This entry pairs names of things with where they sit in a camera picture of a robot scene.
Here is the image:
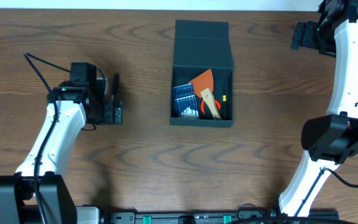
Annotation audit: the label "black handled claw hammer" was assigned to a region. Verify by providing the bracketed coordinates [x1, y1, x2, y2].
[111, 73, 119, 101]

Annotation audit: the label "red handled cutting pliers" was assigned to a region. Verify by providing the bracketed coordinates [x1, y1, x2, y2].
[200, 99, 221, 115]

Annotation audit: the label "dark green box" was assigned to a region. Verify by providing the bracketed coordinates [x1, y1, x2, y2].
[170, 20, 234, 128]

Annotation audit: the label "orange scraper wooden handle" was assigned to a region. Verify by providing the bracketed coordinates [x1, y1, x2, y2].
[189, 69, 222, 119]

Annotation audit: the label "black yellow screwdriver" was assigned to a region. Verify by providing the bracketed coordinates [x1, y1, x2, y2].
[222, 85, 228, 119]

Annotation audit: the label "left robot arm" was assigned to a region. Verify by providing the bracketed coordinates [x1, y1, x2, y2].
[0, 62, 123, 223]

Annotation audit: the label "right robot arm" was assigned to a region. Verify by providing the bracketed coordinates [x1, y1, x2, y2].
[278, 0, 358, 217]

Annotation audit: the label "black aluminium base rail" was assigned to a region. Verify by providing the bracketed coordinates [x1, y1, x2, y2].
[76, 208, 340, 224]

